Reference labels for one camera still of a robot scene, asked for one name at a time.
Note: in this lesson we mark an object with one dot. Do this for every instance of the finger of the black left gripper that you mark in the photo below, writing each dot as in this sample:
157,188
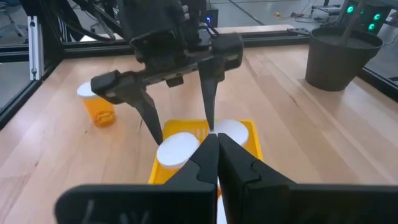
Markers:
124,88
210,93

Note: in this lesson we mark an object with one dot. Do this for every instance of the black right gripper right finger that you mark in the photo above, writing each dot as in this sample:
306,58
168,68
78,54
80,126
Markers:
280,205

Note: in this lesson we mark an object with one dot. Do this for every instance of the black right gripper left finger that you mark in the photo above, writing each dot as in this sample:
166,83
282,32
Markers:
140,205

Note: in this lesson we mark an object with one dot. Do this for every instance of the orange cup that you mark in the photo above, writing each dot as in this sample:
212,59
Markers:
221,214

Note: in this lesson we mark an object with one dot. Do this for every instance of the yellow plastic slotted basket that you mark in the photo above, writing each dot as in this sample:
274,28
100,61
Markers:
183,126

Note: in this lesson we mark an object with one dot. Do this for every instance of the black box blue light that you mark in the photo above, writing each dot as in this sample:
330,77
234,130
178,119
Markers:
213,14

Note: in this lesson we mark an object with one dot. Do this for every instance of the potted green plant black pot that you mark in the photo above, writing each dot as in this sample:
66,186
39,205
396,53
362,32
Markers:
335,68

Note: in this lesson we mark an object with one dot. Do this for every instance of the black computer green lights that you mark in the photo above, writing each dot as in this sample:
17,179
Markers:
368,18

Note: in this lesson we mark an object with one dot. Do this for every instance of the black aluminium table frame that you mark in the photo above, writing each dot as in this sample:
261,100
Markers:
267,40

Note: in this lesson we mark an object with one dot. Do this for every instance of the silver aluminium bracket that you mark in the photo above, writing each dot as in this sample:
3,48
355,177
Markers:
35,46

